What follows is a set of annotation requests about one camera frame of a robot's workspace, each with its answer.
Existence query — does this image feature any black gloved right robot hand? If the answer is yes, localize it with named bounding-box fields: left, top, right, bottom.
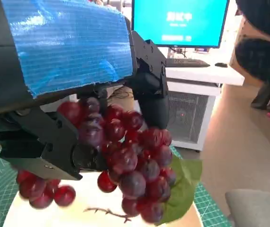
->
left=234, top=0, right=270, bottom=95

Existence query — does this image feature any bare left hand blue tape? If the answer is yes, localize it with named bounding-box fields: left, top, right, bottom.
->
left=0, top=0, right=171, bottom=182

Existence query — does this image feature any red toy grape bunch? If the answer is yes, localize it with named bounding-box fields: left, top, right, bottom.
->
left=16, top=96, right=203, bottom=225

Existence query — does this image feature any white plate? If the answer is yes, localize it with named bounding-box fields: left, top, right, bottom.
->
left=2, top=141, right=203, bottom=227

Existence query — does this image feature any person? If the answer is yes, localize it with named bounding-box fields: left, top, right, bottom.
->
left=251, top=81, right=270, bottom=119

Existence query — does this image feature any white desk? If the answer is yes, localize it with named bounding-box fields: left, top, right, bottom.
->
left=164, top=63, right=246, bottom=96

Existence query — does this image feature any computer monitor blue screen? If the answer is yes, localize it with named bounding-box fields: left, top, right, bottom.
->
left=131, top=0, right=230, bottom=60

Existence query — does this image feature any black keyboard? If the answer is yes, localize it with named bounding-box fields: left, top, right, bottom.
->
left=165, top=58, right=211, bottom=68

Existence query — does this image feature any white vented computer case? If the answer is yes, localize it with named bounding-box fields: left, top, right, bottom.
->
left=167, top=89, right=217, bottom=152

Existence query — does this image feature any grey padded seat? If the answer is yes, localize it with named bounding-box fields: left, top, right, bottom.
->
left=225, top=189, right=270, bottom=227

